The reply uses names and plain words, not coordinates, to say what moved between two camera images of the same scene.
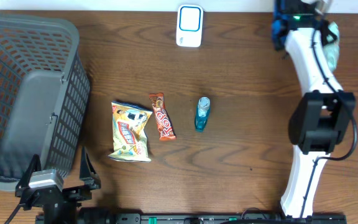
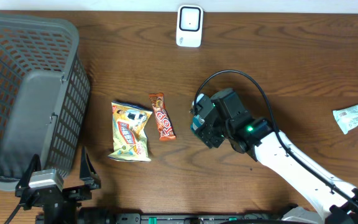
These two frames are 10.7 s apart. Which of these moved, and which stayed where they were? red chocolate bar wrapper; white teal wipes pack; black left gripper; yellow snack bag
Moved: white teal wipes pack
Stayed: black left gripper; red chocolate bar wrapper; yellow snack bag
